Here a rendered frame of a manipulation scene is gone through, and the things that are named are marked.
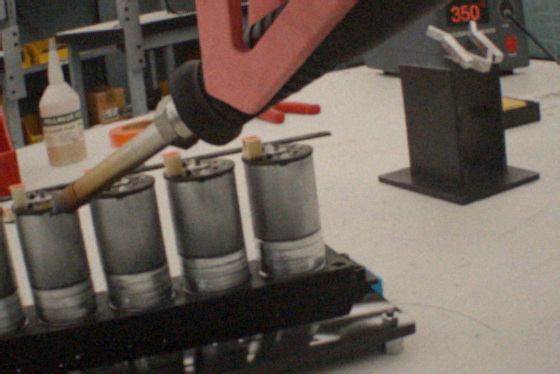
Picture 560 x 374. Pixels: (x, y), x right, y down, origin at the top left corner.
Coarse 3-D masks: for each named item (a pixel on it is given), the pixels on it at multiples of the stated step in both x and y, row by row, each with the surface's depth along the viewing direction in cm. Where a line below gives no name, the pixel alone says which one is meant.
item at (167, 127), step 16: (160, 112) 23; (176, 112) 23; (160, 128) 23; (176, 128) 23; (128, 144) 24; (144, 144) 24; (160, 144) 24; (176, 144) 23; (192, 144) 24; (112, 160) 25; (128, 160) 24; (144, 160) 24; (96, 176) 25; (112, 176) 25; (64, 192) 26; (80, 192) 26; (96, 192) 26; (64, 208) 26; (80, 208) 26
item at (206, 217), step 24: (192, 168) 29; (168, 192) 29; (192, 192) 29; (216, 192) 29; (192, 216) 29; (216, 216) 29; (240, 216) 30; (192, 240) 29; (216, 240) 29; (240, 240) 30; (192, 264) 29; (216, 264) 29; (240, 264) 30; (192, 288) 30; (216, 288) 29
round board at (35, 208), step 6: (48, 192) 29; (54, 192) 29; (30, 198) 29; (54, 198) 28; (12, 204) 28; (30, 204) 27; (36, 204) 28; (48, 204) 28; (54, 204) 27; (12, 210) 28; (18, 210) 27; (24, 210) 27; (30, 210) 27; (36, 210) 27; (42, 210) 27; (48, 210) 27
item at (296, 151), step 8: (288, 144) 31; (296, 144) 31; (304, 144) 31; (288, 152) 30; (296, 152) 30; (304, 152) 30; (312, 152) 30; (248, 160) 30; (256, 160) 30; (264, 160) 29; (272, 160) 29; (280, 160) 29; (288, 160) 29
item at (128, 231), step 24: (144, 192) 28; (96, 216) 28; (120, 216) 28; (144, 216) 28; (96, 240) 29; (120, 240) 28; (144, 240) 28; (120, 264) 28; (144, 264) 29; (168, 264) 30; (120, 288) 29; (144, 288) 29; (168, 288) 29
